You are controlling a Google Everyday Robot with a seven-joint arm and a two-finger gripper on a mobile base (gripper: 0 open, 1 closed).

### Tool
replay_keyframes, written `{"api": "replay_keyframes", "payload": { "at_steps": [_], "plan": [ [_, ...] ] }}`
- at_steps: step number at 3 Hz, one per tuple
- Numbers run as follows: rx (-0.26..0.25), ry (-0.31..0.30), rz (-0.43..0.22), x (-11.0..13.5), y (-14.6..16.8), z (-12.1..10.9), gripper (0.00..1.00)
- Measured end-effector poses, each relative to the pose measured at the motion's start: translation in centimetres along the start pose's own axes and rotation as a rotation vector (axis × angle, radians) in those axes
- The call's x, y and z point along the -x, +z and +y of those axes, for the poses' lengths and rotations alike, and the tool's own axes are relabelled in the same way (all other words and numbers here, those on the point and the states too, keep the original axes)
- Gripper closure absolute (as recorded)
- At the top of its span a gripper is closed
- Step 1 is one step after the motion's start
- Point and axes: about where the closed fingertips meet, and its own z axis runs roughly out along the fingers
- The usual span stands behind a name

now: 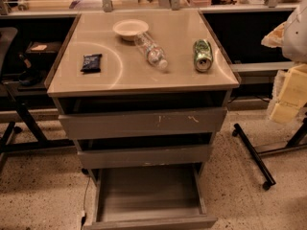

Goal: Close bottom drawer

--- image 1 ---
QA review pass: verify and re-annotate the grey drawer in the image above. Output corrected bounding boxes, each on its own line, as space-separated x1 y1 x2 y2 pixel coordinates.
83 164 217 230
78 133 213 169
59 106 227 140

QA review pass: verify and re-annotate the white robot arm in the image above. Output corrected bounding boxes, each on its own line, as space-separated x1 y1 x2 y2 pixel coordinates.
261 0 307 124

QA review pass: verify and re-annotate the grey drawer cabinet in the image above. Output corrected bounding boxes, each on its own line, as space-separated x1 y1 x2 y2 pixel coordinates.
44 9 242 185

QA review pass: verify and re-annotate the clear plastic water bottle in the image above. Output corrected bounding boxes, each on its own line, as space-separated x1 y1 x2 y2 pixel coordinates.
134 33 168 71

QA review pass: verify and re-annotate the green soda can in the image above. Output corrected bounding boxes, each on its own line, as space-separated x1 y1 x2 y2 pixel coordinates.
193 39 213 73

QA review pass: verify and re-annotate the dark blue snack packet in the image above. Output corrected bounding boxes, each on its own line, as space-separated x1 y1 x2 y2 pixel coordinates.
81 54 103 73

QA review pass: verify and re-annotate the white bowl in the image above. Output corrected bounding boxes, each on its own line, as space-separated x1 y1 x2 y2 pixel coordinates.
112 19 149 41

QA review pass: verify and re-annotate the black wheeled stand right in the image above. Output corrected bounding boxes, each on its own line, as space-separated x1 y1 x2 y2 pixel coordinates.
232 116 307 191

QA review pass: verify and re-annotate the dark box on shelf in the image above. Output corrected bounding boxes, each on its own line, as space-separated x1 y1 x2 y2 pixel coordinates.
26 41 61 57

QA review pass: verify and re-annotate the long back workbench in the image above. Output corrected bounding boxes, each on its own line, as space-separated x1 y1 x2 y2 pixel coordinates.
0 0 301 17

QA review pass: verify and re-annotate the black office chair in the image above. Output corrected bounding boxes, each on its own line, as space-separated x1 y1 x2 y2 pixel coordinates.
0 27 18 78

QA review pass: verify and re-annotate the black stand frame left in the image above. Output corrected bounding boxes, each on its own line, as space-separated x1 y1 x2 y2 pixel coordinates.
0 80 76 174

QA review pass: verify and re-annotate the black floor cable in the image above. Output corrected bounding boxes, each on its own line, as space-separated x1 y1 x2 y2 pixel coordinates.
80 175 92 228

